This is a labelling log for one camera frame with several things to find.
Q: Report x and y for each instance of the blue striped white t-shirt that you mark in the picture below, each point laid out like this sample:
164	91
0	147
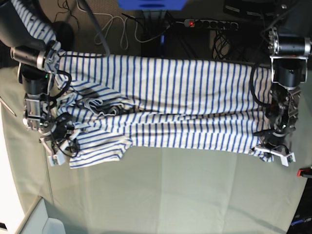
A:
119	102

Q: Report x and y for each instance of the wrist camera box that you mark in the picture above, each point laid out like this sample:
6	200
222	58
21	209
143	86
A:
55	160
287	159

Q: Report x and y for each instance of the white box corner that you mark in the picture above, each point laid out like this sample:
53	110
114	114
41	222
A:
37	220

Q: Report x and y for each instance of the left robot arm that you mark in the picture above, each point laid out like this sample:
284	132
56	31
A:
289	38

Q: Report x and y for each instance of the white power strip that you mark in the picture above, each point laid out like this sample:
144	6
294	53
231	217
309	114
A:
211	24

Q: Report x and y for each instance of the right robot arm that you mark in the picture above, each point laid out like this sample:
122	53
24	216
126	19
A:
44	83

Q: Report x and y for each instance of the black round base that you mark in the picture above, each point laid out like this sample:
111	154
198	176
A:
64	34

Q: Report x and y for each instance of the grey-green table cloth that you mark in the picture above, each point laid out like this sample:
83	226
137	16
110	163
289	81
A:
154	190

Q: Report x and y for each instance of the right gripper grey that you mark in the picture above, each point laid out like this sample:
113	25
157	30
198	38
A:
59	136

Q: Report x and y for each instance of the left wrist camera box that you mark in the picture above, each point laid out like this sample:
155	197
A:
287	159

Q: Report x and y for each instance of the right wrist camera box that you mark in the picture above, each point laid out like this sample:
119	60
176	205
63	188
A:
55	160

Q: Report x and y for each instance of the black flat boxes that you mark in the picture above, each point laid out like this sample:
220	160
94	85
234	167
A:
244	8

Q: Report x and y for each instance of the blue plastic block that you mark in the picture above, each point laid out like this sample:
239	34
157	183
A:
151	4

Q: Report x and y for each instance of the red clamp right edge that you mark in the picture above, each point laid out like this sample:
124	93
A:
305	172

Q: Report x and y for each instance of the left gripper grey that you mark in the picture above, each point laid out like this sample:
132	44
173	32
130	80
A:
272	143

